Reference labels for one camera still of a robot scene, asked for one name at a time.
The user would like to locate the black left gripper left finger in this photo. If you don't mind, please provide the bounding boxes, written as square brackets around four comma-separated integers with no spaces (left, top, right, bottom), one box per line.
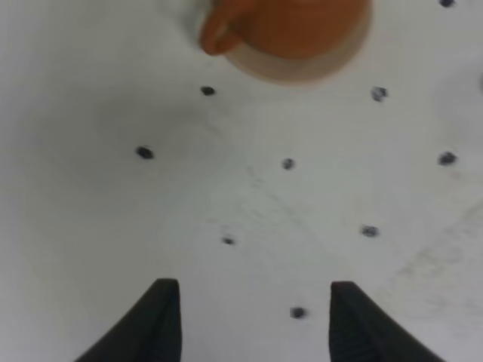
[78,278,183,362]

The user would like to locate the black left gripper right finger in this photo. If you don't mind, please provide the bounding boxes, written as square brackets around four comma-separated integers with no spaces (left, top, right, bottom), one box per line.
[328,281,441,362]

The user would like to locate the brown clay teapot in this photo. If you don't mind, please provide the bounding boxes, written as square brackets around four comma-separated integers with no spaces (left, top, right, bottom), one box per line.
[199,0,371,59]

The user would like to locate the beige round teapot coaster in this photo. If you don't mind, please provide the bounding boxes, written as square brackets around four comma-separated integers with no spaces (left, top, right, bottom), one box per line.
[187,0,374,85]

